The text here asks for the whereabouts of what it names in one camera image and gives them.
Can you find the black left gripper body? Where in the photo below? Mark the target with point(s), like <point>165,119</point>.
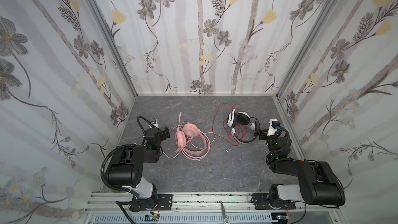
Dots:
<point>165,134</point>

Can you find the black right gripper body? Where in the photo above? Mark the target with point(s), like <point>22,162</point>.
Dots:
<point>259,131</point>

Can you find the pink headphones with cable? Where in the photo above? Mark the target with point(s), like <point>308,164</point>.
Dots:
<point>186,132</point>

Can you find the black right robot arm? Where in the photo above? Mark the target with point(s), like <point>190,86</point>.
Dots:
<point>317,184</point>

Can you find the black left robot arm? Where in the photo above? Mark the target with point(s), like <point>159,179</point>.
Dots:
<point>122,168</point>

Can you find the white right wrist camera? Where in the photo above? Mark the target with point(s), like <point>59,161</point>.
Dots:
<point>274,126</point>

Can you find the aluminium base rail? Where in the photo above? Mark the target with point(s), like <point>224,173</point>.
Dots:
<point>214,202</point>

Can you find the white perforated cable duct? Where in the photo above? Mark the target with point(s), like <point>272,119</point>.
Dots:
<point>186,218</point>

